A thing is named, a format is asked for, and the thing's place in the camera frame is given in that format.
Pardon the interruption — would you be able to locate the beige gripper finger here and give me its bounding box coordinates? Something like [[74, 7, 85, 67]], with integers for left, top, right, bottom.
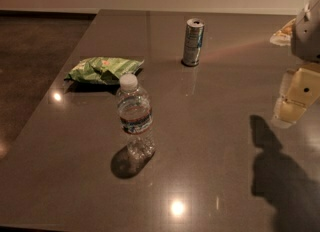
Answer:
[[271, 63, 320, 129], [270, 19, 295, 46]]

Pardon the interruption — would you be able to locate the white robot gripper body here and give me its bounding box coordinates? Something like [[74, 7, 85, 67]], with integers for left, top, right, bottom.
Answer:
[[291, 0, 320, 62]]

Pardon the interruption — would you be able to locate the clear plastic water bottle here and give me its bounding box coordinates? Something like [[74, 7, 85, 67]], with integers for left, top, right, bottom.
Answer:
[[116, 74, 155, 159]]

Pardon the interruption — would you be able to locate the silver blue redbull can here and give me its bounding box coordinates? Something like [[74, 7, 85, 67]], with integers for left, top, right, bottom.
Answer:
[[182, 18, 205, 67]]

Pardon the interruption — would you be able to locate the green chip bag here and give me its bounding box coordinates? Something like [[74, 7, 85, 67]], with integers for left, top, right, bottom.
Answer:
[[65, 57, 144, 85]]

